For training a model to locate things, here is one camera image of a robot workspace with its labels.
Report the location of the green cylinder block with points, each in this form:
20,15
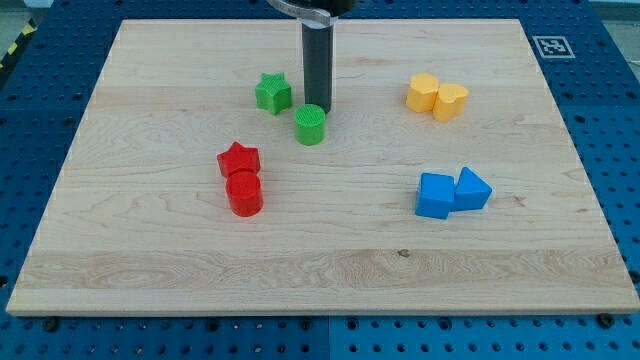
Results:
310,124

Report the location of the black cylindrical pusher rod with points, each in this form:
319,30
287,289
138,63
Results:
318,65

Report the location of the yellow heart block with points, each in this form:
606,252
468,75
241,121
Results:
450,101

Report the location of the blue cube block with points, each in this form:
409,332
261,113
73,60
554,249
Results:
435,196

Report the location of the yellow hexagon block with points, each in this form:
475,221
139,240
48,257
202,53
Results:
422,92

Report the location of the light wooden board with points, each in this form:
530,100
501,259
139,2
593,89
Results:
139,222

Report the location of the green star block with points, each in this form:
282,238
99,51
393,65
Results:
273,93

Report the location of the blue triangle block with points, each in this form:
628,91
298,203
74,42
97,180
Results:
471,191

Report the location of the white fiducial marker tag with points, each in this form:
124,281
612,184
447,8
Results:
553,47

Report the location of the red star block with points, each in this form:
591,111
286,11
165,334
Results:
238,158

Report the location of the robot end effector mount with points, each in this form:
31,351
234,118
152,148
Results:
314,13

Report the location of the red cylinder block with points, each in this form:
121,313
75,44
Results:
244,193

